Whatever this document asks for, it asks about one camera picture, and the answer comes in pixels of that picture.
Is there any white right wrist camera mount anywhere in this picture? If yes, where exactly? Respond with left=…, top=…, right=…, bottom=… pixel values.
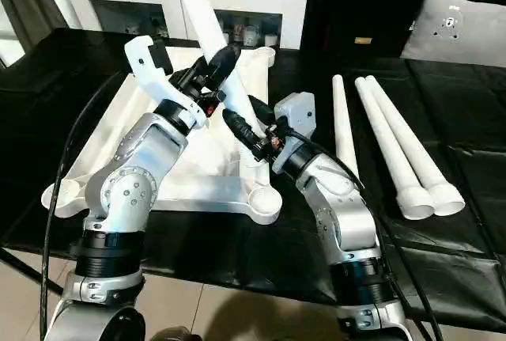
left=273, top=92, right=317, bottom=141

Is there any white plastic table top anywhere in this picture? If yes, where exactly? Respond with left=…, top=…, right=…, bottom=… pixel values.
left=41, top=47, right=284, bottom=225

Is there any black work mat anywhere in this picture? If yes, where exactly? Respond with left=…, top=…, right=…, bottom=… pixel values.
left=0, top=28, right=506, bottom=310

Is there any white plastic table leg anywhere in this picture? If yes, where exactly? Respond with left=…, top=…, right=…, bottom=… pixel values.
left=364, top=74, right=467, bottom=217
left=332, top=74, right=361, bottom=180
left=354, top=76, right=436, bottom=222
left=166, top=0, right=266, bottom=169

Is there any black stand leg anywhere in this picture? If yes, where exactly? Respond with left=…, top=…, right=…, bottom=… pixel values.
left=0, top=248, right=42, bottom=277

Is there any grey cushion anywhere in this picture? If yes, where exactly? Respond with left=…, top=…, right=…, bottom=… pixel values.
left=399, top=0, right=506, bottom=69

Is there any black furniture with yellow label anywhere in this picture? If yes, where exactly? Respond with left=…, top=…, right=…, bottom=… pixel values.
left=300, top=0, right=434, bottom=55

